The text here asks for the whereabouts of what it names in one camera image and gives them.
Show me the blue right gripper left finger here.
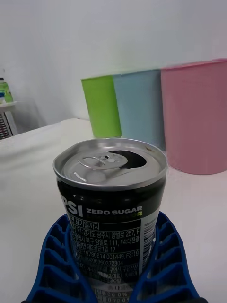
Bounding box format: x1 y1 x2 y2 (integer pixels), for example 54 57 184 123
26 214 95 303

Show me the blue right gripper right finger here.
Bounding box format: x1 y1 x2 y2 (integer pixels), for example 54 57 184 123
129 211 201 303

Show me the black drink can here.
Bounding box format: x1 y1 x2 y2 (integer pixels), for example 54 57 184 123
52 138 169 303

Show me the pink plastic waste bin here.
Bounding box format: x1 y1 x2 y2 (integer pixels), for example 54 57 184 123
160 58 227 175

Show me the white shelf rack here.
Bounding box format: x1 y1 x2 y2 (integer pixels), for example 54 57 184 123
0 101 19 140

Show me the pale blue plastic waste bin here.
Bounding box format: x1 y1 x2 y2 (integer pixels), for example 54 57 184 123
112 69 166 152

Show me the green plastic waste bin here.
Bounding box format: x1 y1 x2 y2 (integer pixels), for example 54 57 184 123
80 75 122 138

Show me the green-label plastic bottle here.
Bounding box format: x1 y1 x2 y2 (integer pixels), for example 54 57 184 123
0 77 14 104

